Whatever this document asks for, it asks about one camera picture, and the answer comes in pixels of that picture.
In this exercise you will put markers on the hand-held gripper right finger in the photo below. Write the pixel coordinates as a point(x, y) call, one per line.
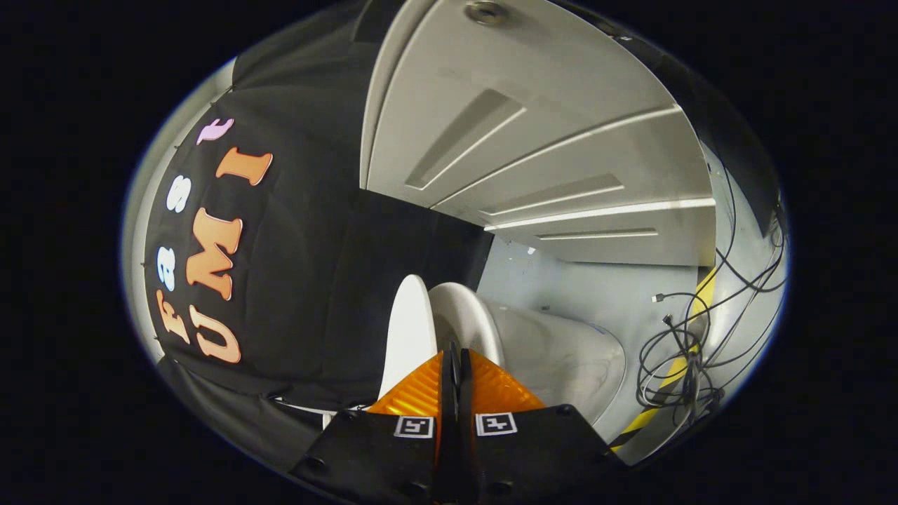
point(519, 456)

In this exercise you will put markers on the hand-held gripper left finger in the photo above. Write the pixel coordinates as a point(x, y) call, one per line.
point(393, 456)

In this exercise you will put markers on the white toilet seat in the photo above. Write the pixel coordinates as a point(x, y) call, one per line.
point(463, 319)

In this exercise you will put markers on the yellow black floor tape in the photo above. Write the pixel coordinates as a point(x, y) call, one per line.
point(635, 424)

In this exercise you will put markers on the black backdrop cloth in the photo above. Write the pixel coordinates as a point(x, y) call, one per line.
point(309, 245)

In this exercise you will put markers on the white drawer cabinet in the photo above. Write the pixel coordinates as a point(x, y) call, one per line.
point(561, 140)

